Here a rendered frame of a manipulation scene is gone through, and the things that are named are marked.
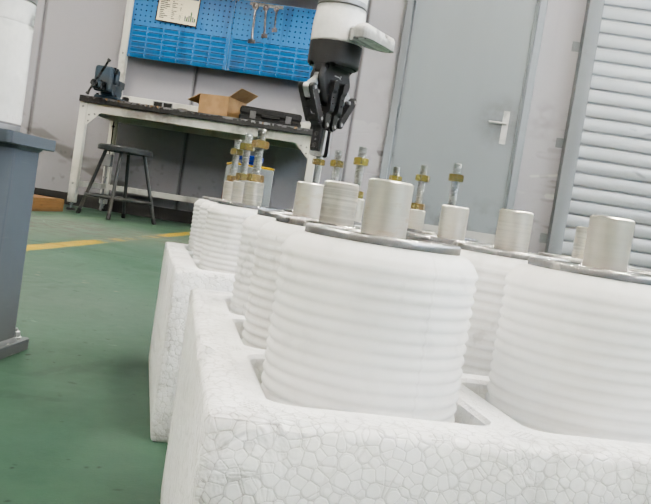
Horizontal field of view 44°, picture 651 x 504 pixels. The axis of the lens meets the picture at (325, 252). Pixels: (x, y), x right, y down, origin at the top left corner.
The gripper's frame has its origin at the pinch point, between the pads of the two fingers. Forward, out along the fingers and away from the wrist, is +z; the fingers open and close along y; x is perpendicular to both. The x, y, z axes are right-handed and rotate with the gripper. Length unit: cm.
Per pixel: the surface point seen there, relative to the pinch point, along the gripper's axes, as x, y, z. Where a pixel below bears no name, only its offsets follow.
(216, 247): 7.7, 29.9, 15.0
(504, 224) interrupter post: 45, 48, 8
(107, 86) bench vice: -338, -273, -46
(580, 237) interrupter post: 46, 31, 8
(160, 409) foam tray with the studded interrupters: 8.2, 35.8, 31.9
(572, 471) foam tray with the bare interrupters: 55, 64, 18
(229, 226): 9.0, 29.9, 12.5
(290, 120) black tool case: -246, -350, -44
